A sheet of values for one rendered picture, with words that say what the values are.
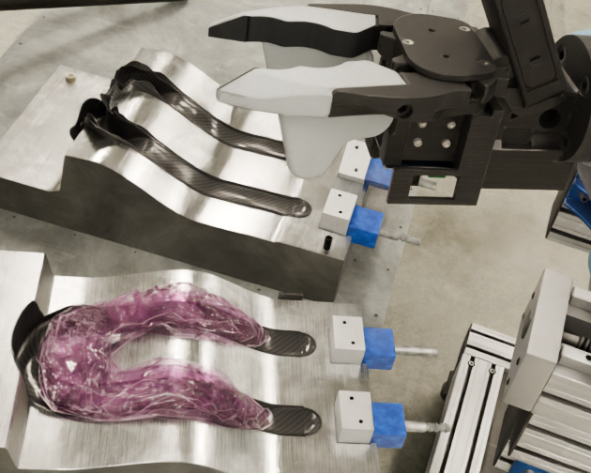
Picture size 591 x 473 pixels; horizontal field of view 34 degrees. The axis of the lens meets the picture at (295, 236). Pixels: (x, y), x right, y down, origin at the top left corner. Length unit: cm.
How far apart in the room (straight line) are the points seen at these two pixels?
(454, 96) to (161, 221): 80
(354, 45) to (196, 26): 119
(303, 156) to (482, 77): 10
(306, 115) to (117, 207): 80
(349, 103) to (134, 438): 61
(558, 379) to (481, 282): 147
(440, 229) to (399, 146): 208
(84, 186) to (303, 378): 38
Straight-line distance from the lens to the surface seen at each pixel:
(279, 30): 53
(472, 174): 53
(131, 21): 172
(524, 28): 51
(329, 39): 53
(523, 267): 258
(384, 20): 55
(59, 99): 144
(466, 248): 257
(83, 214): 129
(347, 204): 123
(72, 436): 103
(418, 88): 48
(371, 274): 131
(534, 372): 104
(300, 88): 47
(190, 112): 135
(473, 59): 51
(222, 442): 102
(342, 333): 112
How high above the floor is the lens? 174
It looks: 45 degrees down
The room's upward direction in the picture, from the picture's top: 11 degrees clockwise
